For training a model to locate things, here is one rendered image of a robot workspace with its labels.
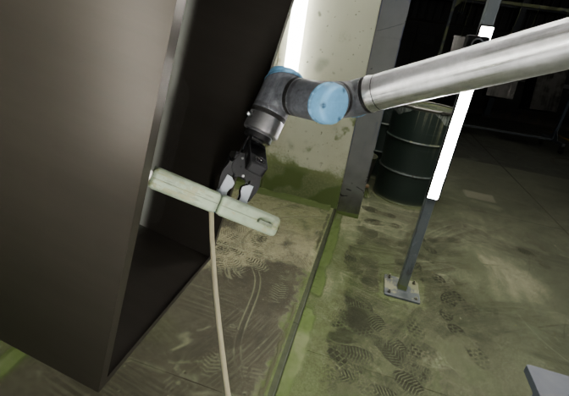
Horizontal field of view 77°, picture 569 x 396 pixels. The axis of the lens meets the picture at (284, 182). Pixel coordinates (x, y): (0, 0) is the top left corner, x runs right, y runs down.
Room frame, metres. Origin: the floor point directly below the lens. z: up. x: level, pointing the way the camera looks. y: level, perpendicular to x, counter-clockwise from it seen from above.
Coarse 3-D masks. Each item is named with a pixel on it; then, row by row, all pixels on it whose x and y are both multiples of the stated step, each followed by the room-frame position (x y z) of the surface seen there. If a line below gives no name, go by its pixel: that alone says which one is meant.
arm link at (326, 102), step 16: (304, 80) 0.84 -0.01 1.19; (320, 80) 0.84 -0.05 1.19; (288, 96) 0.83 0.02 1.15; (304, 96) 0.80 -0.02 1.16; (320, 96) 0.78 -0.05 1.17; (336, 96) 0.80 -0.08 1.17; (288, 112) 0.84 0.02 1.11; (304, 112) 0.80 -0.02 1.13; (320, 112) 0.77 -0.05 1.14; (336, 112) 0.80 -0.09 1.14
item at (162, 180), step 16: (160, 176) 0.68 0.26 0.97; (176, 176) 0.70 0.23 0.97; (160, 192) 0.68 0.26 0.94; (176, 192) 0.69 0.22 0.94; (192, 192) 0.70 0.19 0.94; (208, 192) 0.71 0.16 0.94; (208, 208) 0.70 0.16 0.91; (224, 208) 0.71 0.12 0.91; (240, 208) 0.73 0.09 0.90; (256, 208) 0.75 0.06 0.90; (256, 224) 0.73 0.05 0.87; (272, 224) 0.73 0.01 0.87
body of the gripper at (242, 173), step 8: (248, 128) 0.84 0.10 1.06; (248, 136) 0.87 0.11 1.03; (256, 136) 0.83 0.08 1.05; (264, 136) 0.83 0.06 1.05; (264, 144) 0.88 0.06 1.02; (232, 152) 0.85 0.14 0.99; (240, 152) 0.81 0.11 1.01; (232, 160) 0.81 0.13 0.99; (240, 160) 0.80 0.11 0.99; (232, 168) 0.78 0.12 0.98; (240, 168) 0.79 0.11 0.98; (240, 176) 0.79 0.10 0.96; (248, 176) 0.80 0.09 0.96; (256, 176) 0.80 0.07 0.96
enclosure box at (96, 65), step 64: (0, 0) 0.60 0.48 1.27; (64, 0) 0.57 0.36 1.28; (128, 0) 0.55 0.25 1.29; (192, 0) 1.18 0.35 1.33; (256, 0) 1.14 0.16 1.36; (0, 64) 0.60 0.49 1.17; (64, 64) 0.58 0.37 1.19; (128, 64) 0.55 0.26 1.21; (192, 64) 1.18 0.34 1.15; (256, 64) 1.14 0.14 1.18; (0, 128) 0.60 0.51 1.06; (64, 128) 0.58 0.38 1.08; (128, 128) 0.55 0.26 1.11; (192, 128) 1.18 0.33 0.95; (0, 192) 0.61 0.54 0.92; (64, 192) 0.58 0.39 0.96; (128, 192) 0.55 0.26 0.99; (0, 256) 0.61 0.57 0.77; (64, 256) 0.58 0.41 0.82; (128, 256) 0.56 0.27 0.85; (192, 256) 1.13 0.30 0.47; (0, 320) 0.62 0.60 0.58; (64, 320) 0.58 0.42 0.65; (128, 320) 0.78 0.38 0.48
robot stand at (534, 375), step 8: (528, 368) 0.65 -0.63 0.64; (536, 368) 0.65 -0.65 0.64; (528, 376) 0.64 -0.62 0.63; (536, 376) 0.63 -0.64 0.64; (544, 376) 0.64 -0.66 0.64; (552, 376) 0.64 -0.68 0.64; (560, 376) 0.64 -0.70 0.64; (536, 384) 0.61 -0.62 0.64; (544, 384) 0.61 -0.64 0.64; (552, 384) 0.61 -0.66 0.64; (560, 384) 0.62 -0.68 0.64; (568, 384) 0.62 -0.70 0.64; (536, 392) 0.59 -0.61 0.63; (544, 392) 0.59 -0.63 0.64; (552, 392) 0.59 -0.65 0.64; (560, 392) 0.60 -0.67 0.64; (568, 392) 0.60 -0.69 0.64
